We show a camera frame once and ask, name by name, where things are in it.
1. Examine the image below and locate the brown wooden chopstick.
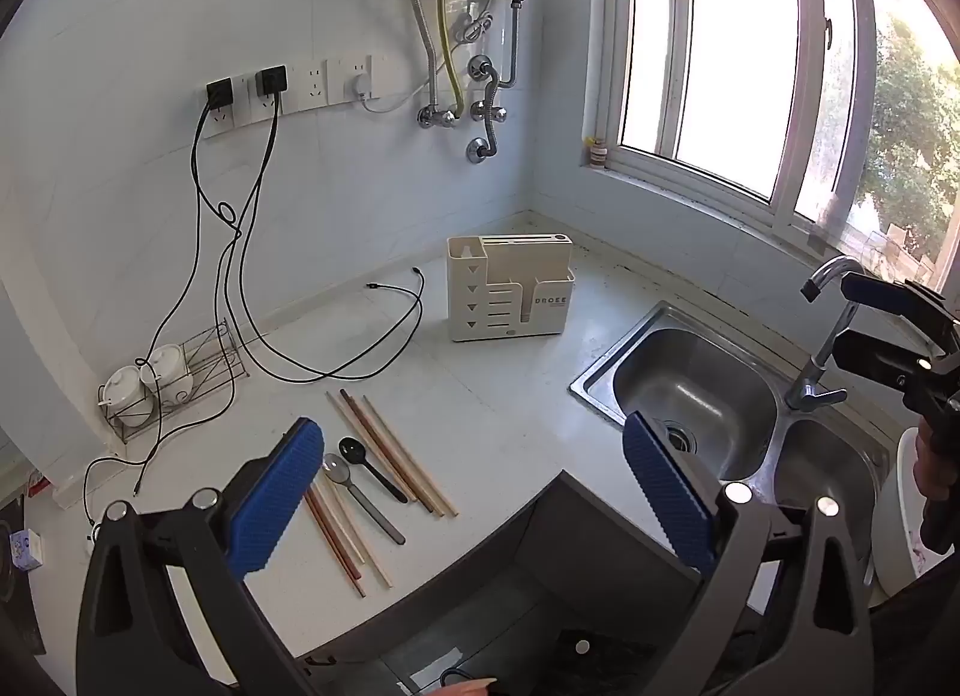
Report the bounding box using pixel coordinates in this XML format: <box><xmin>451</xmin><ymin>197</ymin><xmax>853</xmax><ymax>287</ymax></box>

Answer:
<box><xmin>311</xmin><ymin>480</ymin><xmax>364</xmax><ymax>579</ymax></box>

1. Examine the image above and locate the dark red wooden chopstick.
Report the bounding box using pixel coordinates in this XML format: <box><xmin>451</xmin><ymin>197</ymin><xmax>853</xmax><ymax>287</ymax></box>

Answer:
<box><xmin>338</xmin><ymin>389</ymin><xmax>444</xmax><ymax>517</ymax></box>

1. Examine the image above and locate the pale wooden chopstick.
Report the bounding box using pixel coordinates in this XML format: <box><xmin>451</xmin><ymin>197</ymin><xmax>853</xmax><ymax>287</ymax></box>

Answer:
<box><xmin>317</xmin><ymin>478</ymin><xmax>394</xmax><ymax>589</ymax></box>

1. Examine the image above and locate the light wooden chopstick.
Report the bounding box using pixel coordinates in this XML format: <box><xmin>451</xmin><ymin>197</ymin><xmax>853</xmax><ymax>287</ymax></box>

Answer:
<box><xmin>361</xmin><ymin>395</ymin><xmax>459</xmax><ymax>517</ymax></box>

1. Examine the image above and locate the light bamboo chopstick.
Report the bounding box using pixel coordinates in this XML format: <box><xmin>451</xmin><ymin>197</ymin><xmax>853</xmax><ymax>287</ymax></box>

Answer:
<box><xmin>325</xmin><ymin>391</ymin><xmax>416</xmax><ymax>501</ymax></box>

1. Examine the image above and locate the chrome kitchen faucet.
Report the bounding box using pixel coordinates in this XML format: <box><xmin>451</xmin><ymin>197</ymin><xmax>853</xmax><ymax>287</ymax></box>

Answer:
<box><xmin>782</xmin><ymin>256</ymin><xmax>866</xmax><ymax>412</ymax></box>

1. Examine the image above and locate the person right hand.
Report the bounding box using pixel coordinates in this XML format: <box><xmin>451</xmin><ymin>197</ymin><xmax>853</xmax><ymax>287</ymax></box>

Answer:
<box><xmin>913</xmin><ymin>420</ymin><xmax>958</xmax><ymax>503</ymax></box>

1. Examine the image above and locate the person left hand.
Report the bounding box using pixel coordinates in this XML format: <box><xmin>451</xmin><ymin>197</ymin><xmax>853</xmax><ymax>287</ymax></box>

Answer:
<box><xmin>434</xmin><ymin>678</ymin><xmax>496</xmax><ymax>696</ymax></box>

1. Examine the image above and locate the grey translucent spoon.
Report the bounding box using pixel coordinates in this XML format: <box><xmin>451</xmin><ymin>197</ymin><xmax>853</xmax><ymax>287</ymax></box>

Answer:
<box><xmin>322</xmin><ymin>452</ymin><xmax>407</xmax><ymax>547</ymax></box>

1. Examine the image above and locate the black spoon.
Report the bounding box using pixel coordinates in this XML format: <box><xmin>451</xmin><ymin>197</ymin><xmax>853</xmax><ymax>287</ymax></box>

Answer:
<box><xmin>338</xmin><ymin>436</ymin><xmax>409</xmax><ymax>504</ymax></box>

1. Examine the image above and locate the stainless steel double sink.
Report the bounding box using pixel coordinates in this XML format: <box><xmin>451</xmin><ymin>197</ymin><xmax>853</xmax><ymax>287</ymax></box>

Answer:
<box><xmin>569</xmin><ymin>301</ymin><xmax>890</xmax><ymax>563</ymax></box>

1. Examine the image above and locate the white ceramic pot far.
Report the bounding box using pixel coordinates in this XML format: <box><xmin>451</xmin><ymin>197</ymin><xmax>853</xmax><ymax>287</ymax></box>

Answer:
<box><xmin>140</xmin><ymin>343</ymin><xmax>194</xmax><ymax>409</ymax></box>

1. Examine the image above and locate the white ceramic pot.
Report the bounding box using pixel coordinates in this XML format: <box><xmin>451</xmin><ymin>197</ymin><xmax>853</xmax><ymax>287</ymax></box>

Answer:
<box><xmin>99</xmin><ymin>364</ymin><xmax>153</xmax><ymax>428</ymax></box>
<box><xmin>140</xmin><ymin>343</ymin><xmax>194</xmax><ymax>409</ymax></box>

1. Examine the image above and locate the white ceramic pot near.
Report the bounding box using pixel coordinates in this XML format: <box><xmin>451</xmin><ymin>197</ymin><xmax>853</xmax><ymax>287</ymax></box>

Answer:
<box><xmin>99</xmin><ymin>364</ymin><xmax>153</xmax><ymax>428</ymax></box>

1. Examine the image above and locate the white bowl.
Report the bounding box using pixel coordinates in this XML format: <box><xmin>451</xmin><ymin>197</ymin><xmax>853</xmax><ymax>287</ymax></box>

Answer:
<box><xmin>871</xmin><ymin>428</ymin><xmax>952</xmax><ymax>597</ymax></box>

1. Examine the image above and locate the white framed window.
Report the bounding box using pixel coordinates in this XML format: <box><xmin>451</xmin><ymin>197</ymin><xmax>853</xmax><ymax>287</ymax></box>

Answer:
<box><xmin>594</xmin><ymin>0</ymin><xmax>958</xmax><ymax>292</ymax></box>

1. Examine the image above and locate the cream utensil holder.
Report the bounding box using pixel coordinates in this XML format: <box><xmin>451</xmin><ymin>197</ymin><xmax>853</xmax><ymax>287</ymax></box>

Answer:
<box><xmin>446</xmin><ymin>233</ymin><xmax>576</xmax><ymax>343</ymax></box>

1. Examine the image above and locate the small jar on sill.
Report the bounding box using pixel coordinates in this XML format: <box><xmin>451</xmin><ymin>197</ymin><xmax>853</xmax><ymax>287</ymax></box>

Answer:
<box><xmin>587</xmin><ymin>137</ymin><xmax>608</xmax><ymax>168</ymax></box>

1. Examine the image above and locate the black power adapter left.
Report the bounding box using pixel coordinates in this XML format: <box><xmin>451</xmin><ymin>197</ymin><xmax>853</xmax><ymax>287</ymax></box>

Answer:
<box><xmin>205</xmin><ymin>77</ymin><xmax>235</xmax><ymax>113</ymax></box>

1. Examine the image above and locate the black power adapter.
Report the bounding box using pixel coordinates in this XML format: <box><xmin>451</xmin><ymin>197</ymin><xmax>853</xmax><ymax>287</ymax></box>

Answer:
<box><xmin>254</xmin><ymin>64</ymin><xmax>288</xmax><ymax>98</ymax></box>
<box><xmin>205</xmin><ymin>77</ymin><xmax>235</xmax><ymax>113</ymax></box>

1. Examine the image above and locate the black power adapter right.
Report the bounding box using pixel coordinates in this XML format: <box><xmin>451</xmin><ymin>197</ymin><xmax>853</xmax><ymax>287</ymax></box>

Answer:
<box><xmin>254</xmin><ymin>64</ymin><xmax>288</xmax><ymax>98</ymax></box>

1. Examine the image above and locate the wire dish rack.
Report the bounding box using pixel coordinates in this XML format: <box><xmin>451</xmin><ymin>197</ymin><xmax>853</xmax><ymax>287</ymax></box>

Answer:
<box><xmin>96</xmin><ymin>320</ymin><xmax>247</xmax><ymax>442</ymax></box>

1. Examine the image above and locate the white wall socket strip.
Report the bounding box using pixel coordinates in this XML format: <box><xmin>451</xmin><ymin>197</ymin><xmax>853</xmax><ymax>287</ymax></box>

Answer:
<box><xmin>202</xmin><ymin>52</ymin><xmax>395</xmax><ymax>139</ymax></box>

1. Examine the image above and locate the white wall plug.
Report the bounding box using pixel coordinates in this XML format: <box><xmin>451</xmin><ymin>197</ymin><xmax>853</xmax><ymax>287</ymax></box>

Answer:
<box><xmin>353</xmin><ymin>72</ymin><xmax>373</xmax><ymax>101</ymax></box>

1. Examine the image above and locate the corrugated steel hose lower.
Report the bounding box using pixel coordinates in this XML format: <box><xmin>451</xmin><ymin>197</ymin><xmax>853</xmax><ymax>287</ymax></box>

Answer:
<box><xmin>465</xmin><ymin>54</ymin><xmax>513</xmax><ymax>165</ymax></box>

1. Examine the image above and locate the corrugated steel hose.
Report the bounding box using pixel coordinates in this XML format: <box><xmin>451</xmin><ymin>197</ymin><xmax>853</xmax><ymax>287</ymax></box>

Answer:
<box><xmin>494</xmin><ymin>0</ymin><xmax>531</xmax><ymax>90</ymax></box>
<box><xmin>465</xmin><ymin>54</ymin><xmax>513</xmax><ymax>165</ymax></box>
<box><xmin>410</xmin><ymin>0</ymin><xmax>441</xmax><ymax>115</ymax></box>

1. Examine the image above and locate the corrugated steel hose right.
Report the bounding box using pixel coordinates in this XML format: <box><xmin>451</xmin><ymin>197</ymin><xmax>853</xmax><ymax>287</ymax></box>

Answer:
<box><xmin>494</xmin><ymin>0</ymin><xmax>531</xmax><ymax>90</ymax></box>

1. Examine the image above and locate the corrugated steel hose left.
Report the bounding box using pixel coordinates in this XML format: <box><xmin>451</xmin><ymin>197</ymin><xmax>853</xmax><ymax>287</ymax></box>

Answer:
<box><xmin>410</xmin><ymin>0</ymin><xmax>441</xmax><ymax>115</ymax></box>

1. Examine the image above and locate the yellow gas hose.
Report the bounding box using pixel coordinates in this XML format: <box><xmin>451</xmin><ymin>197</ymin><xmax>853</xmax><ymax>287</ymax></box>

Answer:
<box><xmin>434</xmin><ymin>0</ymin><xmax>467</xmax><ymax>115</ymax></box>

